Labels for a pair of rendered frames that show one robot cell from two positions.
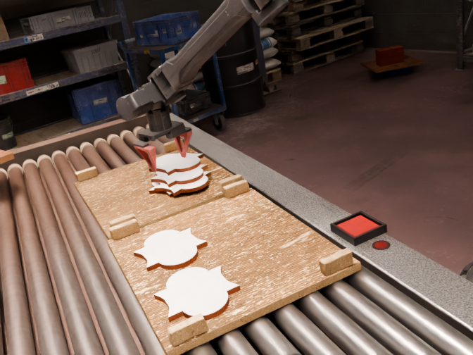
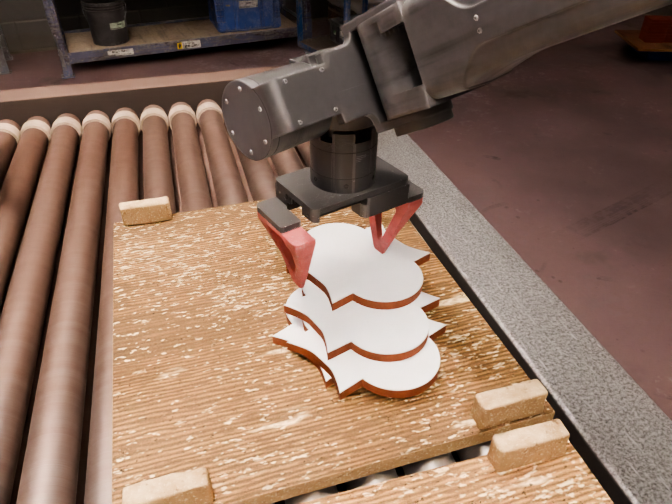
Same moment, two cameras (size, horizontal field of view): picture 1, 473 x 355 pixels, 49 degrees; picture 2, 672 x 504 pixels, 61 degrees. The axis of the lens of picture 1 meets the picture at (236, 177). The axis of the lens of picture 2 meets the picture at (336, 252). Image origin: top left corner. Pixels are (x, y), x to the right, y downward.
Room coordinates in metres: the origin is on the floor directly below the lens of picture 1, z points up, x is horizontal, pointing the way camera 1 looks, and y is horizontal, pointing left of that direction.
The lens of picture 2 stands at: (0.80, 0.12, 1.32)
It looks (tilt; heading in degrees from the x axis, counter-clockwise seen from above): 36 degrees down; 6
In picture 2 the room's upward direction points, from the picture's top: straight up
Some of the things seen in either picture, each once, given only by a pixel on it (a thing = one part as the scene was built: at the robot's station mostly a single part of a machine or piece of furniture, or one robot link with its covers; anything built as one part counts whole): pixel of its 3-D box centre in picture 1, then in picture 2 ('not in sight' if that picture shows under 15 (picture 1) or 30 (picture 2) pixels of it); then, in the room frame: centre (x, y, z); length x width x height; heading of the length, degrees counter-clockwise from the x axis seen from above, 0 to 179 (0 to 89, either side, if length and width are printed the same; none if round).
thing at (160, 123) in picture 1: (159, 120); (343, 158); (1.24, 0.16, 1.10); 0.10 x 0.07 x 0.07; 130
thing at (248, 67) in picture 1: (229, 66); not in sight; (5.13, -0.15, 0.44); 0.59 x 0.59 x 0.88
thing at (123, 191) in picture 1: (154, 185); (291, 304); (1.24, 0.21, 0.93); 0.41 x 0.35 x 0.02; 23
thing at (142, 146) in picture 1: (154, 152); (309, 239); (1.22, 0.19, 1.03); 0.07 x 0.07 x 0.09; 40
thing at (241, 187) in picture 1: (236, 189); (529, 444); (1.08, 0.01, 0.95); 0.06 x 0.02 x 0.03; 111
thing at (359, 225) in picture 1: (357, 228); not in sight; (0.85, -0.21, 0.92); 0.06 x 0.06 x 0.01; 22
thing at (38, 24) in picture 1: (57, 20); not in sight; (5.27, 1.41, 1.16); 0.60 x 0.40 x 0.15; 122
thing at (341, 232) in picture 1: (357, 227); not in sight; (0.85, -0.21, 0.92); 0.08 x 0.08 x 0.02; 22
